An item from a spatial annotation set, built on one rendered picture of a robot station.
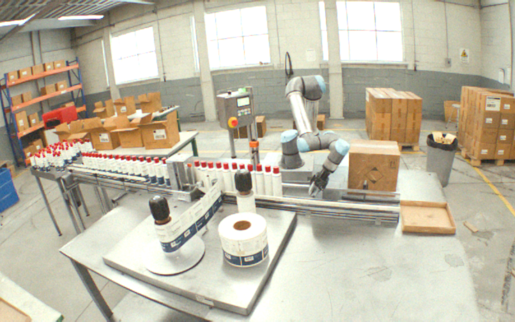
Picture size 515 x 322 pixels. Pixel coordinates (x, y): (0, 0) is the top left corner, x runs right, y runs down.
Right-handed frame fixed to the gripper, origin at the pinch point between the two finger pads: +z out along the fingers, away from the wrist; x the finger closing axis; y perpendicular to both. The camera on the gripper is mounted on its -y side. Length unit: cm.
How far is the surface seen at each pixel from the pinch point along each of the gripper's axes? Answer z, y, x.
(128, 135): 115, -90, -202
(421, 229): -23, 13, 58
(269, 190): 11.3, 2.5, -20.8
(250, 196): 0.2, 30.4, -25.3
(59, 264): 205, 54, -168
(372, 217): -10.0, 5.9, 34.1
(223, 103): -20, 1, -65
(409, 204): -20, -12, 54
